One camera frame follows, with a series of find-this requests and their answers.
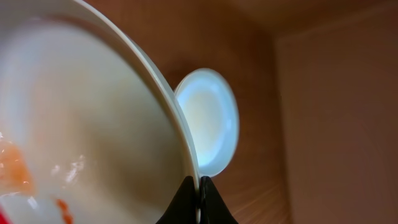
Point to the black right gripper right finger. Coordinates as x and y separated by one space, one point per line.
213 210

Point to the red plastic tray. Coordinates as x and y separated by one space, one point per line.
4 218

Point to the white plate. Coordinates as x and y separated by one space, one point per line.
90 115
210 109

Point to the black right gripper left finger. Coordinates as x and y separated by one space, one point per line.
183 207

